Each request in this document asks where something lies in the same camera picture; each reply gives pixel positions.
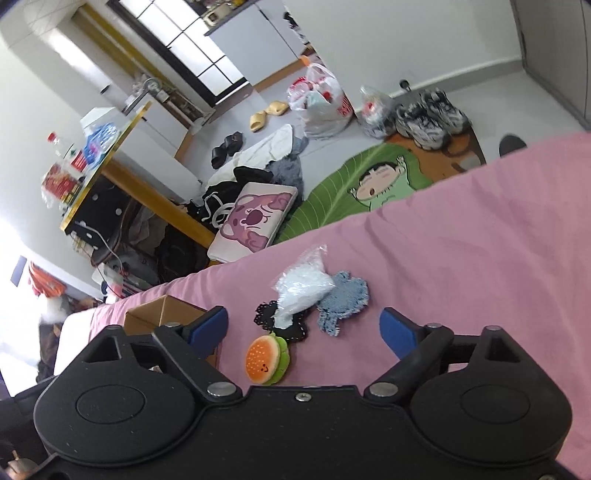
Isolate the clear water bottle red label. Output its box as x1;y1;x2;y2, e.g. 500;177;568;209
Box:
47;132;87;176

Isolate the yellow slipper near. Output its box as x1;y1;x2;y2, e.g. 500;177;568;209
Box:
249;110;267;133

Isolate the grey clothing on floor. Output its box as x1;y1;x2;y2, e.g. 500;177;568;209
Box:
266;137;310;196

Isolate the hamburger plush toy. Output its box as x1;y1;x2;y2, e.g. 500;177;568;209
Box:
245;334;290;386

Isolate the grey sneaker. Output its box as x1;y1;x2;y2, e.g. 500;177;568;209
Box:
420;89;471;135
394;103;451;151

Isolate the person left hand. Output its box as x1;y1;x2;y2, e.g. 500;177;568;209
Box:
1;450;38;480

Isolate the pink bed sheet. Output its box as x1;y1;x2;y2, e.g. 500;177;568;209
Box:
90;132;590;479

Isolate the white red plastic bag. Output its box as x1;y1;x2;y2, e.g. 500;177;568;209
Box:
287;63;353;139

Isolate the black lace coaster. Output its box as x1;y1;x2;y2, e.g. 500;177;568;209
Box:
253;300;311;343

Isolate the green leaf cartoon rug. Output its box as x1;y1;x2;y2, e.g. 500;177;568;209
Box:
274;143;433;244

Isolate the cardboard box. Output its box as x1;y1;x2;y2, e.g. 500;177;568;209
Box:
123;295;228;367

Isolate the pink bear cushion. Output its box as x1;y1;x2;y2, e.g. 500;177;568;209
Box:
207;182;298;263

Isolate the blue knitted coaster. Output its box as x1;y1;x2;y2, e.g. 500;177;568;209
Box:
317;271;370;337

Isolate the white towel on floor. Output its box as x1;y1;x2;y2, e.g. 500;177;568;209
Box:
206;124;294;187

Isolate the clear plastic trash bag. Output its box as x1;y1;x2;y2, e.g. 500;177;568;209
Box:
358;86;396;140

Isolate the black white hoodie on floor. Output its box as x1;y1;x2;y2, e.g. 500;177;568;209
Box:
184;166;273;233

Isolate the clear bag white filling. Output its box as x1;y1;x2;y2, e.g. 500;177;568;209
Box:
273;245;335;314

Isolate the left grey sneaker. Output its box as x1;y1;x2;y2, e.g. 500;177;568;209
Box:
394;103;451;151

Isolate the right grey sneaker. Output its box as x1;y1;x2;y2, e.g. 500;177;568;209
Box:
420;89;471;135

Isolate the black polka dot bag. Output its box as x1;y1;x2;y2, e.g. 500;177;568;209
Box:
65;177;140;267

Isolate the white kitchen cabinet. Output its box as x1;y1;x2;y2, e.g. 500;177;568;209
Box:
207;0;304;87

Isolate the blue tissue pack on table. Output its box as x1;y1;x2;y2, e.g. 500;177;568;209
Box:
83;122;119;167

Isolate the red snack bag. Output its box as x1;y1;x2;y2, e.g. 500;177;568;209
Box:
41;163;82;209

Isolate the gold edged side table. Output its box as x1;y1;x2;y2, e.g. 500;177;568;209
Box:
60;101;214;248

